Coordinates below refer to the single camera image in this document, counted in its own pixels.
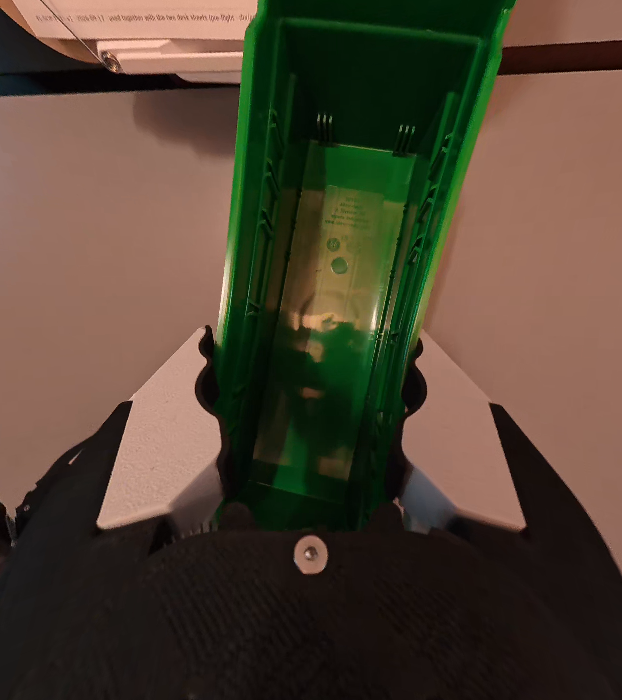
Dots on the green plastic bin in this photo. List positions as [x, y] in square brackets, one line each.
[343, 246]

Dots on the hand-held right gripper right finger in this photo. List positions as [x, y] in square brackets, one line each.
[458, 448]

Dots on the printed instruction sheet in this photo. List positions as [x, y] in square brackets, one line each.
[152, 19]

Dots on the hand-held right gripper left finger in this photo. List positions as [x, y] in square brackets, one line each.
[163, 448]

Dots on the grey desk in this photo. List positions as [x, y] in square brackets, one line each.
[70, 219]

